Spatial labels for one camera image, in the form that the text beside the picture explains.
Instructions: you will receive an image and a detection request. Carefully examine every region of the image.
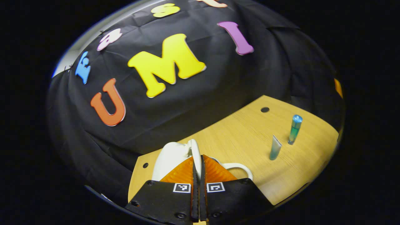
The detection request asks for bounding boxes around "white suitcase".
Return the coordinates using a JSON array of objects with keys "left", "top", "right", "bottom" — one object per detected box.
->
[{"left": 152, "top": 139, "right": 253, "bottom": 182}]

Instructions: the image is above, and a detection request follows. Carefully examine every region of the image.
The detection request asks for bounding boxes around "black backdrop cloth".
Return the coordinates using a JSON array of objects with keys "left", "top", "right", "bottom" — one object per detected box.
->
[{"left": 46, "top": 0, "right": 346, "bottom": 207}]

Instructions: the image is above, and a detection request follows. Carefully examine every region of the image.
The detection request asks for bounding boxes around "white and blue tube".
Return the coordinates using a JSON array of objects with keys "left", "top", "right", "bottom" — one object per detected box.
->
[{"left": 269, "top": 134, "right": 282, "bottom": 161}]

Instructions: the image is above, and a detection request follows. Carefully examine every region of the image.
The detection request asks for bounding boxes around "blue clear bottle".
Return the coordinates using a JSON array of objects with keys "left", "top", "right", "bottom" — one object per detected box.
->
[{"left": 287, "top": 114, "right": 303, "bottom": 145}]

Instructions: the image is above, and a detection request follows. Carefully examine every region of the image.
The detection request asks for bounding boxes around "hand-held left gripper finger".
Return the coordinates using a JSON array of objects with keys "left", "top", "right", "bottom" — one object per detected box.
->
[
  {"left": 199, "top": 154, "right": 274, "bottom": 223},
  {"left": 125, "top": 155, "right": 199, "bottom": 224}
]

